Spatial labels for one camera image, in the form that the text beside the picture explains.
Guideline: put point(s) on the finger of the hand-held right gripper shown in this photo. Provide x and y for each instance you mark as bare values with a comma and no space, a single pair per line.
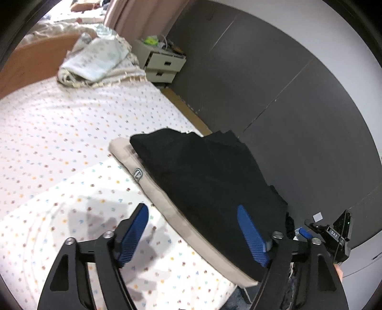
305,232

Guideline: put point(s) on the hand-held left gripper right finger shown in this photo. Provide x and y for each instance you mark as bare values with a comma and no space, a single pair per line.
250,235

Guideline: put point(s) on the black jacket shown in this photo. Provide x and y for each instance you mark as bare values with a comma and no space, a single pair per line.
203,178

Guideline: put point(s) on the white nightstand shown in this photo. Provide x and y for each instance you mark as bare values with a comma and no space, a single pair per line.
162,64

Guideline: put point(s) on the pale patterned cloth pile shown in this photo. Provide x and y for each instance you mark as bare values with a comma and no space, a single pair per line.
98,56

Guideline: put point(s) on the orange item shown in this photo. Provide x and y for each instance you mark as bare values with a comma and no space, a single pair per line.
83,6

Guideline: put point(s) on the white floral bed sheet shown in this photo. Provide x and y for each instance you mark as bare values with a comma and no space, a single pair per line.
74,134

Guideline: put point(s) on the orange-brown blanket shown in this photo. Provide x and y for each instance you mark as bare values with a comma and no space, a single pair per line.
35,59

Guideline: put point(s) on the pink curtain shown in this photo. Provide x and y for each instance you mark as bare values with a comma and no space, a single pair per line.
140,18

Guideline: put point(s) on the folded beige cloth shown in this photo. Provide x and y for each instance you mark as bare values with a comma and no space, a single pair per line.
161,193

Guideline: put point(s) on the green item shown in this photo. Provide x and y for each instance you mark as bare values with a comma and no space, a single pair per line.
151,40

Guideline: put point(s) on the crumpled beige duvet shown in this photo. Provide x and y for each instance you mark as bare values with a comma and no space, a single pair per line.
59,29

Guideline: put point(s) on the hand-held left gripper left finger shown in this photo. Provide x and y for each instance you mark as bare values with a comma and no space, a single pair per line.
134,232

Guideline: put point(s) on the white wall socket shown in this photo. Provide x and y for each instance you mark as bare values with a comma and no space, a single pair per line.
318,217

